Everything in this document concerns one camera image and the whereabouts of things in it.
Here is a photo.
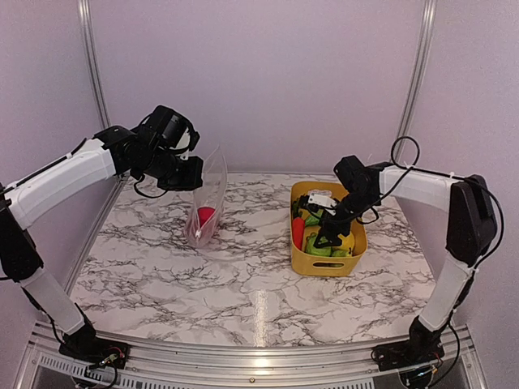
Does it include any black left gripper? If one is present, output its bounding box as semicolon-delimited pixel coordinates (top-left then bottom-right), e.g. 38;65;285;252
134;146;203;190

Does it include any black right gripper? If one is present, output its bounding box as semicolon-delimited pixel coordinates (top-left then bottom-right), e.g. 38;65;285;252
313;189;378;248

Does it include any yellow lemon toy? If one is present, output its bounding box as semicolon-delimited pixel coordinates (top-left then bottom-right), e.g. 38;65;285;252
303;226;357;254

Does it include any green apple toy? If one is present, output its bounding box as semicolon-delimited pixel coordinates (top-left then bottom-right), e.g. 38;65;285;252
304;235;332;257

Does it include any red apple toy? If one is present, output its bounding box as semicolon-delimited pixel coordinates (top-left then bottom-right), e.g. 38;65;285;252
197;207;217;235

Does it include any clear zip top bag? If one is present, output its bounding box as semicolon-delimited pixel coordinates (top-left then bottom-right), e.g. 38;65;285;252
184;147;228;248

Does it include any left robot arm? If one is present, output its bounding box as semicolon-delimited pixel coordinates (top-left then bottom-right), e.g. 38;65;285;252
1;105;203;361

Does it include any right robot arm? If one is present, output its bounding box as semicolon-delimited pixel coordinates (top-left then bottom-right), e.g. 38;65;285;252
299;156;497;363

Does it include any green pear toy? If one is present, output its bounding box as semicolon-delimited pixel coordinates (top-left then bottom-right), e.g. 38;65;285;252
331;248;353;258

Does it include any green bitter gourd toy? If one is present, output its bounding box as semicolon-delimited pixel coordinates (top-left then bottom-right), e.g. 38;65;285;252
305;214;322;227

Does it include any orange carrot toy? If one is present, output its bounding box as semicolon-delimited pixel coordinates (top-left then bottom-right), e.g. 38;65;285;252
291;216;305;250

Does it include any yellow plastic basket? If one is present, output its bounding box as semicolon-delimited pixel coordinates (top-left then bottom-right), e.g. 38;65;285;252
290;181;368;277

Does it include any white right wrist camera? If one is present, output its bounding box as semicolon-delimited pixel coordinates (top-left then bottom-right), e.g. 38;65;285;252
307;192;338;216

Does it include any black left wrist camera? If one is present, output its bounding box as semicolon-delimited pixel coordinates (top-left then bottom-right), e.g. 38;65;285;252
144;105;200;153

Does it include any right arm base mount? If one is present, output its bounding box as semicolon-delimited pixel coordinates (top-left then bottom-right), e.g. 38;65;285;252
371;340;445;371

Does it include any left aluminium frame post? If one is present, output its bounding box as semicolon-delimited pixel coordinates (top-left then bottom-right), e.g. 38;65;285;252
77;0;111;129

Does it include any aluminium frame post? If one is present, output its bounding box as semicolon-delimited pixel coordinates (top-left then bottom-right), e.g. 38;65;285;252
397;0;437;137
77;0;111;129

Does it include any aluminium front rail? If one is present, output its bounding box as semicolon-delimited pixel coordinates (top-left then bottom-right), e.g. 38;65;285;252
24;323;487;389

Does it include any right aluminium frame post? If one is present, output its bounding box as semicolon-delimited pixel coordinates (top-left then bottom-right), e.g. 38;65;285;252
397;0;437;137

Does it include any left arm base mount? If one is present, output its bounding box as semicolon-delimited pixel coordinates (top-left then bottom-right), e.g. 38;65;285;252
59;338;130;370

